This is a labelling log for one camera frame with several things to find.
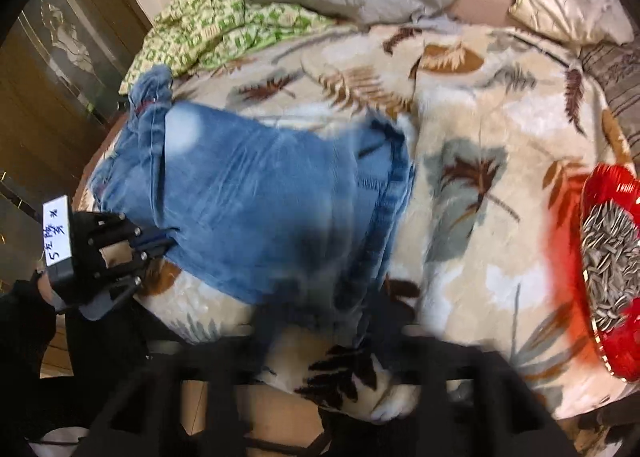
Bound blue denim pants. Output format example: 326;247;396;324
90;64;418;353

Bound green checked quilt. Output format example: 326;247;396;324
119;0;336;93

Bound red tray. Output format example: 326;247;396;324
577;163;640;383

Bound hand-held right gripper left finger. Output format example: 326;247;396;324
65;319;283;457

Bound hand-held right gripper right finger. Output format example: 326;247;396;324
380;329;573;457

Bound wooden cabinet with glass door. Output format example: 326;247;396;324
0;0;153;258

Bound pink cloth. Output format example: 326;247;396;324
447;0;523;30

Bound pile of sunflower seeds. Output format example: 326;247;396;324
580;204;640;338

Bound leaf print blanket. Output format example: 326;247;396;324
75;20;640;438

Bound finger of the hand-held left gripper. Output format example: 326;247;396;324
74;211;174;252
100;247;174;310

